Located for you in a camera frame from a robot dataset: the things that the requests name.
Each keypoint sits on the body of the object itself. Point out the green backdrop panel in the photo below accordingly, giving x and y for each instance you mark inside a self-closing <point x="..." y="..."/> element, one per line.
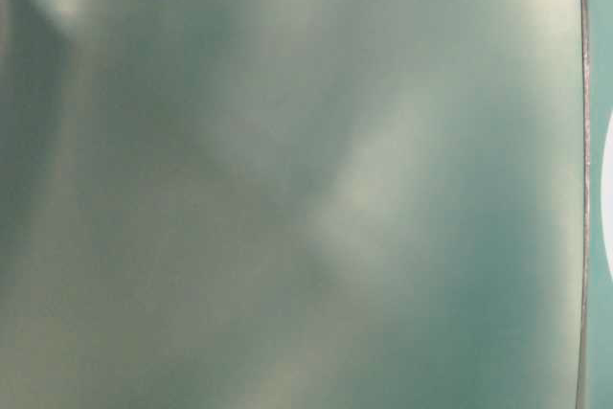
<point x="291" y="203"/>

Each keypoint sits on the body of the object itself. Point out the white round object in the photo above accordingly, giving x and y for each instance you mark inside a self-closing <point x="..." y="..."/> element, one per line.
<point x="607" y="196"/>

